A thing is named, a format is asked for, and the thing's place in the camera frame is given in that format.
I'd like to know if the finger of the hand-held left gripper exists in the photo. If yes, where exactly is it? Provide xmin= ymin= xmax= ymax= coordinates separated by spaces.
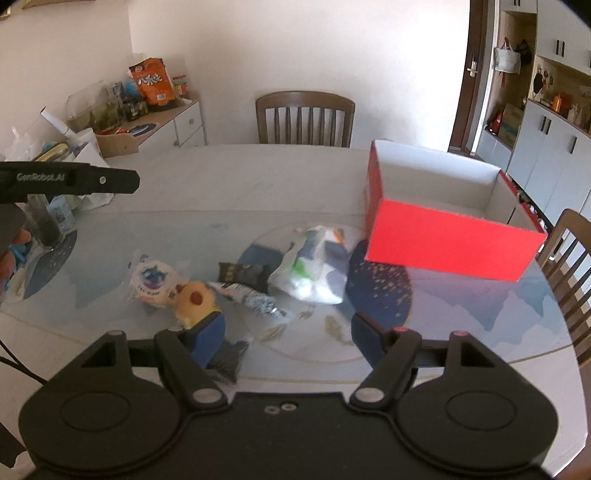
xmin=97 ymin=168 xmax=141 ymax=195

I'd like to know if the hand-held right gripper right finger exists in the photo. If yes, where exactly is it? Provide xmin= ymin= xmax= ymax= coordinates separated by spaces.
xmin=350 ymin=312 xmax=498 ymax=412

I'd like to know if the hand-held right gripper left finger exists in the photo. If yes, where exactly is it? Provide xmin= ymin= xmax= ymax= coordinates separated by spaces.
xmin=78 ymin=313 xmax=232 ymax=412

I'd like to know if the silver snack packet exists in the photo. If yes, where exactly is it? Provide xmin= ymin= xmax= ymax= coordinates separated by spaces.
xmin=207 ymin=281 xmax=296 ymax=325

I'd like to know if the round snack packet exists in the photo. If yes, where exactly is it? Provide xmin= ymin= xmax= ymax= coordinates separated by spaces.
xmin=128 ymin=257 xmax=186 ymax=308

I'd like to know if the white tissue paper packet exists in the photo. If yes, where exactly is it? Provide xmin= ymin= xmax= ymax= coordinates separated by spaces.
xmin=268 ymin=224 xmax=354 ymax=305

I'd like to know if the red cardboard box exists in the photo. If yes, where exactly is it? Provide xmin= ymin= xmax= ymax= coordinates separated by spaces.
xmin=364 ymin=140 xmax=548 ymax=282

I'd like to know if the white marble desktop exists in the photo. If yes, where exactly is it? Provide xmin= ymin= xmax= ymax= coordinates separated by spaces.
xmin=0 ymin=143 xmax=586 ymax=462

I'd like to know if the person's left hand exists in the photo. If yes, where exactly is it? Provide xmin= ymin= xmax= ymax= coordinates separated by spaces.
xmin=0 ymin=230 xmax=32 ymax=289

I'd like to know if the wooden tray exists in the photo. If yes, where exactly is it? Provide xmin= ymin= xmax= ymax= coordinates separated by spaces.
xmin=94 ymin=124 xmax=158 ymax=158

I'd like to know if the white plastic bag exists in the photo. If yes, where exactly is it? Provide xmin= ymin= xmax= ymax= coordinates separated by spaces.
xmin=68 ymin=128 xmax=115 ymax=212

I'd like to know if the yellow plush toy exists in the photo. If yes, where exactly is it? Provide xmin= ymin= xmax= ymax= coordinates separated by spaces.
xmin=172 ymin=281 xmax=223 ymax=331

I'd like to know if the glass cup with dark contents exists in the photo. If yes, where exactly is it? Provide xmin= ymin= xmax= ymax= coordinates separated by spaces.
xmin=24 ymin=194 xmax=64 ymax=251

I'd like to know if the dark blue round placemat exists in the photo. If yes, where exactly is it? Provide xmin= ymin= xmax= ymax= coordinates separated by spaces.
xmin=345 ymin=240 xmax=415 ymax=334

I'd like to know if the black snack packet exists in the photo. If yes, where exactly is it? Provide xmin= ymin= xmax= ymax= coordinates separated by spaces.
xmin=218 ymin=261 xmax=274 ymax=294

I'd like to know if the white sideboard cabinet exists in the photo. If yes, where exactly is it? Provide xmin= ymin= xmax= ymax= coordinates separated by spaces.
xmin=93 ymin=98 xmax=208 ymax=160

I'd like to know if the orange snack bag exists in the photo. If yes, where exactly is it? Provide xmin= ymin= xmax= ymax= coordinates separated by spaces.
xmin=129 ymin=57 xmax=177 ymax=108

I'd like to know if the brown wooden chair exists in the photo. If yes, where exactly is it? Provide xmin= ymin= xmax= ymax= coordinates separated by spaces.
xmin=255 ymin=91 xmax=356 ymax=149
xmin=537 ymin=209 xmax=591 ymax=371

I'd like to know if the brown wooden door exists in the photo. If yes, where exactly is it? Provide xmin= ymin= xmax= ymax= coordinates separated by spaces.
xmin=449 ymin=0 xmax=491 ymax=156

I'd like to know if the white hanging bag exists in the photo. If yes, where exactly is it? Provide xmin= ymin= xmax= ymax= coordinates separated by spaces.
xmin=493 ymin=39 xmax=523 ymax=75

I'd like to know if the black cable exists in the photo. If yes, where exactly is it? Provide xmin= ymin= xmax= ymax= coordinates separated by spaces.
xmin=0 ymin=339 xmax=49 ymax=385

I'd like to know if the white wall cabinet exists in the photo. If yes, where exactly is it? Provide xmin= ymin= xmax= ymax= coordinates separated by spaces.
xmin=475 ymin=0 xmax=591 ymax=234

